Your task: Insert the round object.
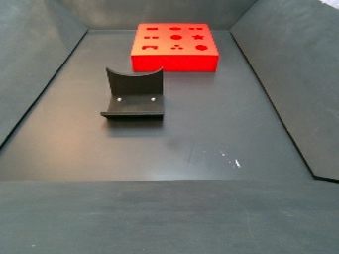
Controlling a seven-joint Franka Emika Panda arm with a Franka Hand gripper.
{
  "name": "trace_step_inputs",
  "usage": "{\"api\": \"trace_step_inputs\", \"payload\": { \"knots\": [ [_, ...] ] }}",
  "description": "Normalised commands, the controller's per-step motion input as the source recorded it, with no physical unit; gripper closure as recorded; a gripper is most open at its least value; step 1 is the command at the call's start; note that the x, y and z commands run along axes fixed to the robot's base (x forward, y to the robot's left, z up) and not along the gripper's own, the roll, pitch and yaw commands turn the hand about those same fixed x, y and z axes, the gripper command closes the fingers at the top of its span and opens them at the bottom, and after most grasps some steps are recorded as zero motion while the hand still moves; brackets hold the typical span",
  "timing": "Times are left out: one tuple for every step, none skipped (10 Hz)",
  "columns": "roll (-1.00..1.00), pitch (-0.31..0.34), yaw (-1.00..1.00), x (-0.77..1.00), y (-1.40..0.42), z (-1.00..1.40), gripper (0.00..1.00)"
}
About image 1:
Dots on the red shape sorter box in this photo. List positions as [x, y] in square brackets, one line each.
[175, 47]

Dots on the black curved holder bracket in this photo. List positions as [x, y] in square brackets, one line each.
[135, 89]

